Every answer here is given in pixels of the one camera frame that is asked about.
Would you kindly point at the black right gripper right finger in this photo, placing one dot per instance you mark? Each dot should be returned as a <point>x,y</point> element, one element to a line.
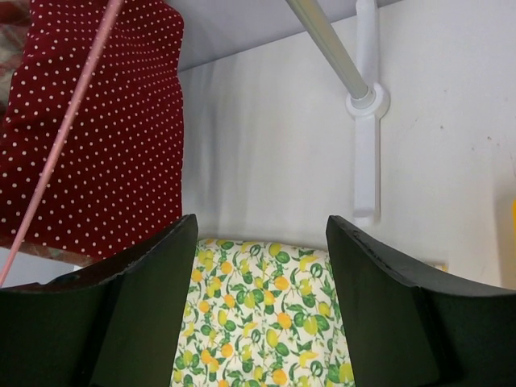
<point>409,324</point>

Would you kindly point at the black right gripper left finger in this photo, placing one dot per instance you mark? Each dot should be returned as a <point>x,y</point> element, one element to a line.
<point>113,323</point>

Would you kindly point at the lemon print skirt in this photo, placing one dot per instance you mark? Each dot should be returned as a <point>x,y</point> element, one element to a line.
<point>261,314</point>

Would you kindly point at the pink wire hanger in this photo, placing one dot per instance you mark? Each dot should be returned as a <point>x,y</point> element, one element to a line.
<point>105,28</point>

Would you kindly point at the red polka dot skirt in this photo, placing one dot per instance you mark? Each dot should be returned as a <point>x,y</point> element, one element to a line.
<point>117,181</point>

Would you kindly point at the red plaid skirt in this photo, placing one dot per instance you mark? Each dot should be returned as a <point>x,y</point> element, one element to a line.
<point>15,22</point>

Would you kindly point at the yellow plastic tray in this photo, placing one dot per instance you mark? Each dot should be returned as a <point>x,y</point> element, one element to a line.
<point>479,242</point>

